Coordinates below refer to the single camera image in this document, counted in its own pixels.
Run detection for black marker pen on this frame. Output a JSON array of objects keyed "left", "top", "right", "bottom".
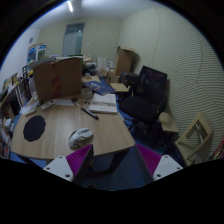
[{"left": 81, "top": 107, "right": 99, "bottom": 120}]

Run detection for round black mouse pad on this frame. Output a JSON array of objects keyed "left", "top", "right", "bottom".
[{"left": 23, "top": 115, "right": 46, "bottom": 142}]

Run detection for blue book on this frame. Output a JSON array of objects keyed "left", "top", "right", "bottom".
[{"left": 83, "top": 81, "right": 116, "bottom": 95}]

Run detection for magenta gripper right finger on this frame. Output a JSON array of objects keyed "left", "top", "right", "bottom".
[{"left": 136, "top": 144, "right": 182, "bottom": 181}]

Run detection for white remote control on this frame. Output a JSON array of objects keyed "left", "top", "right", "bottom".
[{"left": 41, "top": 99, "right": 55, "bottom": 111}]

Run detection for white book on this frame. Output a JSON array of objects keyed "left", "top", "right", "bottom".
[{"left": 89, "top": 93, "right": 118, "bottom": 114}]

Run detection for black office chair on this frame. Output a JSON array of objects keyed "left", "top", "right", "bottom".
[{"left": 119, "top": 66, "right": 167, "bottom": 134}]

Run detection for ceiling light tube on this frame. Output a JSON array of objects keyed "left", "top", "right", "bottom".
[{"left": 67, "top": 1, "right": 74, "bottom": 12}]

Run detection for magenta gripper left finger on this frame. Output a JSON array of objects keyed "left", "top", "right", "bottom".
[{"left": 44, "top": 144, "right": 94, "bottom": 185}]

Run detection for tall cardboard box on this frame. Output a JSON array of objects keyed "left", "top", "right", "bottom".
[{"left": 115, "top": 46, "right": 134, "bottom": 76}]

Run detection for wooden stool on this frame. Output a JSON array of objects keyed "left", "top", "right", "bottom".
[{"left": 159, "top": 112, "right": 179, "bottom": 133}]

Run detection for grey door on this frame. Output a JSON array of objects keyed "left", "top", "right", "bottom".
[{"left": 62, "top": 23, "right": 85, "bottom": 57}]

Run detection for blue white cabinet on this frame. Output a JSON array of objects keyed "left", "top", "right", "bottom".
[{"left": 27, "top": 44, "right": 46, "bottom": 63}]

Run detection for large brown cardboard box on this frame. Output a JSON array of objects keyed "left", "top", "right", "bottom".
[{"left": 33, "top": 57, "right": 83, "bottom": 102}]

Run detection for beige wooden chair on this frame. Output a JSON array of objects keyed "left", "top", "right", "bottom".
[{"left": 175, "top": 112, "right": 213, "bottom": 166}]

